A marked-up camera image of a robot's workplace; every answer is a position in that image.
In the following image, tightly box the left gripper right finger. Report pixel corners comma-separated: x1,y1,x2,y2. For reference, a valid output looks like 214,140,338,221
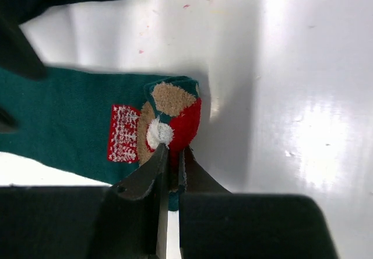
178,147,231,258

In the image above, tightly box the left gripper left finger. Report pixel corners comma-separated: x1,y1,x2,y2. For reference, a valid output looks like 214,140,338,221
115,144,168,258

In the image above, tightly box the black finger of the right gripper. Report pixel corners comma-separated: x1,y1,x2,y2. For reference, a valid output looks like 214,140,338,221
1,16,47,81

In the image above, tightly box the dark green patterned sock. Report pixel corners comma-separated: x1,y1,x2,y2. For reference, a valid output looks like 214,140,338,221
1,68,202,211

